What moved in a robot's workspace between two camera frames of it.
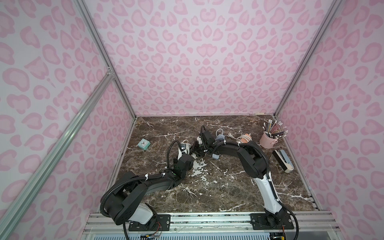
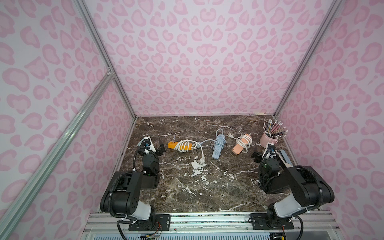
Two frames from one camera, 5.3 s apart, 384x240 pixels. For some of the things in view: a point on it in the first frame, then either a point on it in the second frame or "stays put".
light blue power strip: (219, 137) stays put
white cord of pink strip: (239, 138) stays put
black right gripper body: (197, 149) -> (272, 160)
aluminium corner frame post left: (99, 44) stays put
